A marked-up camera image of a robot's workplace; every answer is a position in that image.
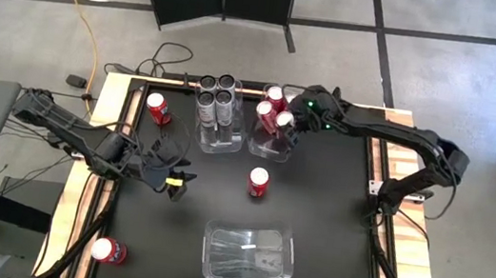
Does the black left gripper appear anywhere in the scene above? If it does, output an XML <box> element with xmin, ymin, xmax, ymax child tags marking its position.
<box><xmin>132</xmin><ymin>136</ymin><xmax>203</xmax><ymax>205</ymax></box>

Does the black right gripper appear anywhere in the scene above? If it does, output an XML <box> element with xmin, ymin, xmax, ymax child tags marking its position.
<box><xmin>283</xmin><ymin>80</ymin><xmax>337</xmax><ymax>153</ymax></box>

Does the red Fanta soda can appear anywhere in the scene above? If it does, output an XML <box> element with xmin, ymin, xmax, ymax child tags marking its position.
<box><xmin>246</xmin><ymin>165</ymin><xmax>272</xmax><ymax>200</ymax></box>
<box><xmin>143</xmin><ymin>90</ymin><xmax>176</xmax><ymax>129</ymax></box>
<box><xmin>89</xmin><ymin>235</ymin><xmax>130</xmax><ymax>267</ymax></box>

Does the white Celsius drink can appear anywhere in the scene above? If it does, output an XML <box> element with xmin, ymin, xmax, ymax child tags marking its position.
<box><xmin>197</xmin><ymin>73</ymin><xmax>220</xmax><ymax>97</ymax></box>
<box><xmin>216</xmin><ymin>71</ymin><xmax>238</xmax><ymax>96</ymax></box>
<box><xmin>210</xmin><ymin>88</ymin><xmax>239</xmax><ymax>129</ymax></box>
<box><xmin>193</xmin><ymin>89</ymin><xmax>223</xmax><ymax>131</ymax></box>

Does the clear plastic storage bin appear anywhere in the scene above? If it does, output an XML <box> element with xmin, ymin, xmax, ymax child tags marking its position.
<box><xmin>186</xmin><ymin>72</ymin><xmax>254</xmax><ymax>159</ymax></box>
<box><xmin>245</xmin><ymin>81</ymin><xmax>323</xmax><ymax>168</ymax></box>
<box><xmin>198</xmin><ymin>210</ymin><xmax>300</xmax><ymax>278</ymax></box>

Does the black perforated metal box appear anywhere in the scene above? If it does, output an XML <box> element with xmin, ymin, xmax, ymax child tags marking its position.
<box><xmin>162</xmin><ymin>69</ymin><xmax>278</xmax><ymax>94</ymax></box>

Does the black power adapter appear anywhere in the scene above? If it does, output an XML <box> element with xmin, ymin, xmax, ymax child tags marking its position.
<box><xmin>65</xmin><ymin>73</ymin><xmax>89</xmax><ymax>89</ymax></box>

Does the silver metal mounting bracket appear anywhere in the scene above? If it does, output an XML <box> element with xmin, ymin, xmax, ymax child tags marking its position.
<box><xmin>367</xmin><ymin>178</ymin><xmax>435</xmax><ymax>204</ymax></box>

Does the black floor cable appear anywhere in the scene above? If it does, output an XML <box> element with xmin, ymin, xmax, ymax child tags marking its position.
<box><xmin>102</xmin><ymin>33</ymin><xmax>195</xmax><ymax>86</ymax></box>

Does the yellow extension cable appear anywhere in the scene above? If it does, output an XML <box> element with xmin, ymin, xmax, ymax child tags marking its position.
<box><xmin>21</xmin><ymin>0</ymin><xmax>107</xmax><ymax>119</ymax></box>

